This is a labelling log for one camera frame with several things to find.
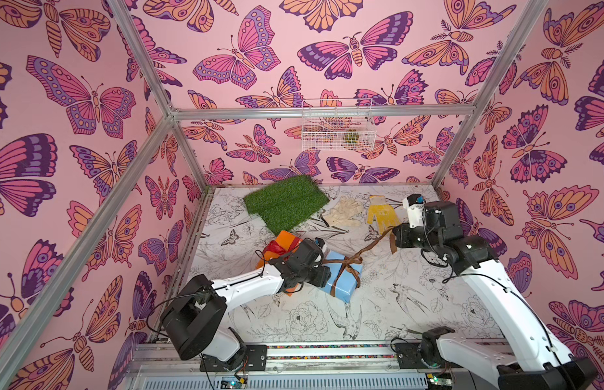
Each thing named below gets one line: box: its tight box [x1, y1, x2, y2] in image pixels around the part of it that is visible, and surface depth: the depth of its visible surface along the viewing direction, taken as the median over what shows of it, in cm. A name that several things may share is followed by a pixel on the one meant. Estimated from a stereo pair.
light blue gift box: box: [319, 250, 364, 303], surface depth 85 cm
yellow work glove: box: [366, 195, 402, 235], surface depth 112 cm
